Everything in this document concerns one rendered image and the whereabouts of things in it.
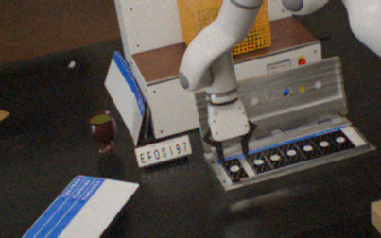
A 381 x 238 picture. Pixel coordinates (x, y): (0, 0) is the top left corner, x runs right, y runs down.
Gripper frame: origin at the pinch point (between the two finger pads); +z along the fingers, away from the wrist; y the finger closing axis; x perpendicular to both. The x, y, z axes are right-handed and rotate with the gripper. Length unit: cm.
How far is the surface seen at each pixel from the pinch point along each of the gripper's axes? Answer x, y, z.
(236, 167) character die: 1.2, 0.6, 5.1
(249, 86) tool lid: 12.8, 11.0, -13.2
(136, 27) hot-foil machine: 47, -12, -30
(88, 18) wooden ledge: 136, -19, -20
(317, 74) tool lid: 12.8, 31.6, -11.7
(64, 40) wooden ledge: 120, -31, -17
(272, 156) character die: 2.0, 11.4, 5.0
